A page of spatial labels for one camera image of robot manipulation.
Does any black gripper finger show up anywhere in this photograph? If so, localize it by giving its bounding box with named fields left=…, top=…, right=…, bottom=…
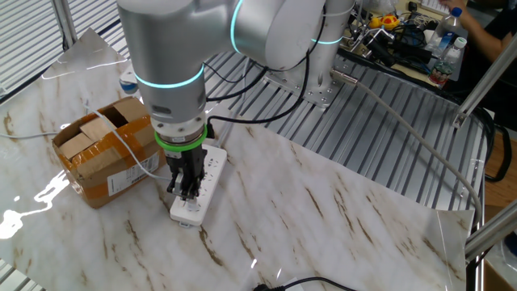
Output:
left=183, top=171, right=205, bottom=201
left=166, top=171, right=186, bottom=199

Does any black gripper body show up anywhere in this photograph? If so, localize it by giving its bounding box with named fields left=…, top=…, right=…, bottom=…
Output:
left=164, top=144, right=208, bottom=181

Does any thin white cable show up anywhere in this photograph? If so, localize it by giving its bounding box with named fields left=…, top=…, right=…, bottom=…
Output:
left=0, top=100, right=174, bottom=182

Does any seated person's forearm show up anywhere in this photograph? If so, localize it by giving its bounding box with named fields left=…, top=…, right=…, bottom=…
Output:
left=460, top=4, right=506, bottom=64

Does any white four-socket power strip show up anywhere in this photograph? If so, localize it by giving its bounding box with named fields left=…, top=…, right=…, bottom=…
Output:
left=168, top=144, right=229, bottom=228

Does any seated person's hand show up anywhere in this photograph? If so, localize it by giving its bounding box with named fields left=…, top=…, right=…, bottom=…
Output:
left=439, top=0, right=468, bottom=12

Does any cardboard box with orange tape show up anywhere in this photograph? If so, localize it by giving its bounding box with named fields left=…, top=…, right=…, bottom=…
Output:
left=51, top=95, right=167, bottom=210

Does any marble pattern table mat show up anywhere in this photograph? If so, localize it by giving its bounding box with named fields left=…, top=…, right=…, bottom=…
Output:
left=0, top=27, right=476, bottom=291

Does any clear bottle white cap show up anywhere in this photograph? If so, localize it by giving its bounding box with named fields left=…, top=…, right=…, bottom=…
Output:
left=428, top=36, right=469, bottom=89

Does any clear bottle blue cap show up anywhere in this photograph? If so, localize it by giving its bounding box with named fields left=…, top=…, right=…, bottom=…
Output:
left=427, top=6, right=464, bottom=53

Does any grey power strip cable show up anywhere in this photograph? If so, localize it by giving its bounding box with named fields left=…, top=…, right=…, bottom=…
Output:
left=213, top=119, right=237, bottom=149

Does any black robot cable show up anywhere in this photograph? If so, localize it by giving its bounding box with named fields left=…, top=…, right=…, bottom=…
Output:
left=201, top=3, right=328, bottom=138

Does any black power cord with plug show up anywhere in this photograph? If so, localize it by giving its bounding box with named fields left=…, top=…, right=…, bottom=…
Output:
left=252, top=276, right=359, bottom=291

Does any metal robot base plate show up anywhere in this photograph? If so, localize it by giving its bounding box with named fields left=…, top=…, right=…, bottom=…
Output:
left=262, top=60, right=338, bottom=109

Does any aluminium frame post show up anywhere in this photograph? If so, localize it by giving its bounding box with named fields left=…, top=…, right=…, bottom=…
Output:
left=464, top=200, right=517, bottom=262
left=52, top=0, right=78, bottom=48
left=452, top=38, right=517, bottom=129

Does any thick grey robot cable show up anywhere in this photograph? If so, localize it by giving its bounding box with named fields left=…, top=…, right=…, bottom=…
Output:
left=330, top=68, right=485, bottom=230

